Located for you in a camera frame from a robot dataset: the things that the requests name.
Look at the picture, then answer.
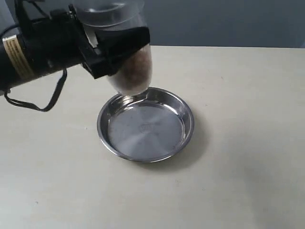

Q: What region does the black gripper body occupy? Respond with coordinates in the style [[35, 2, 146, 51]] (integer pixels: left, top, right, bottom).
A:
[[19, 3, 119, 79]]

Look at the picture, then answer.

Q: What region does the clear plastic shaker bottle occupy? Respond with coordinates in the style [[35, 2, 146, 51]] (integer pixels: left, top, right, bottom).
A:
[[73, 0, 152, 96]]

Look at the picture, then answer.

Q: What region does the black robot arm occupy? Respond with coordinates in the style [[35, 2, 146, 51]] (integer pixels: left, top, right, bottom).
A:
[[0, 0, 150, 91]]

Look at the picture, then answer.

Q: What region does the round stainless steel plate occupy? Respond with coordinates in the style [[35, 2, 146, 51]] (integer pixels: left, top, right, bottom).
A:
[[97, 87, 195, 163]]

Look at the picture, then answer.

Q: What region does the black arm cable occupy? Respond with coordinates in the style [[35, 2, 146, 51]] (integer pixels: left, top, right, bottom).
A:
[[0, 0, 68, 112]]

